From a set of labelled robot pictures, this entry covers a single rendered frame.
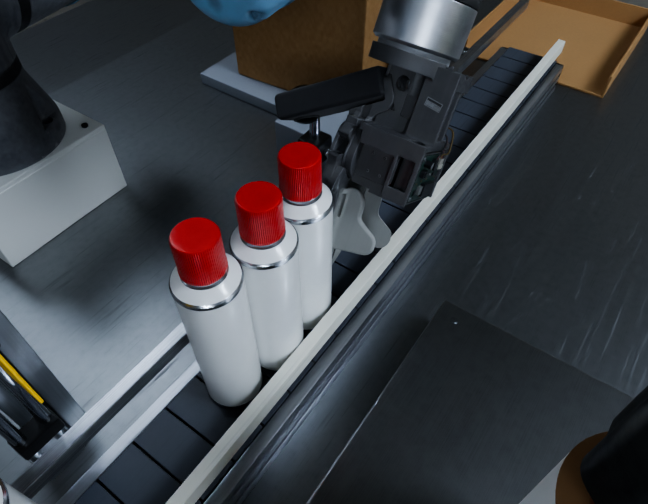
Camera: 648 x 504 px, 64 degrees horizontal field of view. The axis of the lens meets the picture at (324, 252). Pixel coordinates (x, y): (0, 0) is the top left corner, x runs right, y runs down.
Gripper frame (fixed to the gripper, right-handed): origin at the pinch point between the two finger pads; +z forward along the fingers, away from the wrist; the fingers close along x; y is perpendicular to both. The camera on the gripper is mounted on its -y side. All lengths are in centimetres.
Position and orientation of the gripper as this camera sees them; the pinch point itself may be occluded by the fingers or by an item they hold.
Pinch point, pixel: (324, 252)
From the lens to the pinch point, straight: 51.9
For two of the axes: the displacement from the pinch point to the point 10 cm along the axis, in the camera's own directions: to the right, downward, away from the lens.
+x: 5.0, -2.1, 8.4
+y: 8.2, 4.4, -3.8
